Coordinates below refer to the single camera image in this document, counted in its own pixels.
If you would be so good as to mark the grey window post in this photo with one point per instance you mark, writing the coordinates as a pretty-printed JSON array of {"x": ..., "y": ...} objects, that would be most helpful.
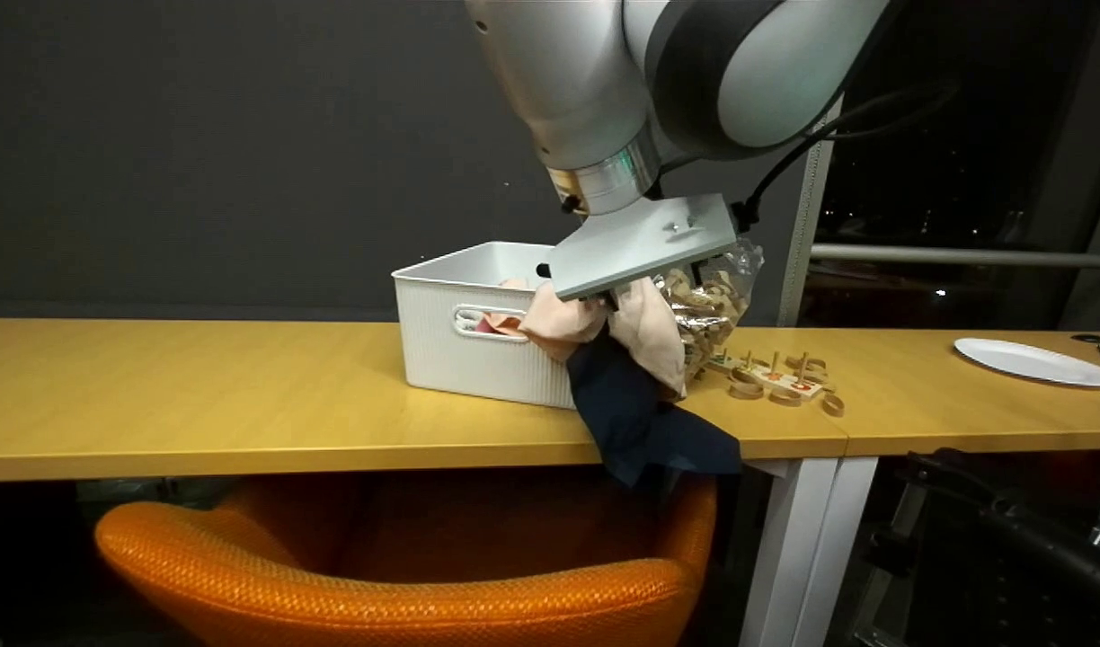
[{"x": 803, "y": 264}]

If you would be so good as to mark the white table leg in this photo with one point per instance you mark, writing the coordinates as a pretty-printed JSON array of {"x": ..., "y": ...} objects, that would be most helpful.
[{"x": 789, "y": 553}]

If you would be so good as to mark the tan rubber band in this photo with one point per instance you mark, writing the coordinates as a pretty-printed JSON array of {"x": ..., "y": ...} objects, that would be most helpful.
[
  {"x": 824, "y": 401},
  {"x": 787, "y": 401},
  {"x": 811, "y": 362},
  {"x": 745, "y": 392}
]

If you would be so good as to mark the black tripod stand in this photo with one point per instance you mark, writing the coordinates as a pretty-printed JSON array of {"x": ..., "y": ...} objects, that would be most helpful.
[{"x": 993, "y": 541}]

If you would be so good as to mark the white plastic basket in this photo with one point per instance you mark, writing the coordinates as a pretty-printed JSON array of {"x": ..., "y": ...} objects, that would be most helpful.
[{"x": 455, "y": 372}]

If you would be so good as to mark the white plate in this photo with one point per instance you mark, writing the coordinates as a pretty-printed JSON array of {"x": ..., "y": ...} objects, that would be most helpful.
[{"x": 1030, "y": 362}]

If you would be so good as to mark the orange mesh chair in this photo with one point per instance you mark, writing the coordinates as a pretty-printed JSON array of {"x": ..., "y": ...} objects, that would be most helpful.
[{"x": 392, "y": 597}]

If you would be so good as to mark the navy blue shirt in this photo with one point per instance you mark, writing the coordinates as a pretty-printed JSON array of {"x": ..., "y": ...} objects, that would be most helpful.
[{"x": 626, "y": 416}]

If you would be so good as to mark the grey window rail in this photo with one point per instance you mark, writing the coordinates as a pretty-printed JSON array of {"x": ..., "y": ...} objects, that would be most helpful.
[{"x": 969, "y": 254}]

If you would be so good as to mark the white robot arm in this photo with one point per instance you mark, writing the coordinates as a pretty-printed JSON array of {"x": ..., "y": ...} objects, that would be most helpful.
[{"x": 599, "y": 72}]

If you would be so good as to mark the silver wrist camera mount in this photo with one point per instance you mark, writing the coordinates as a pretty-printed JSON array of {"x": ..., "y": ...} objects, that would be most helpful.
[{"x": 642, "y": 246}]

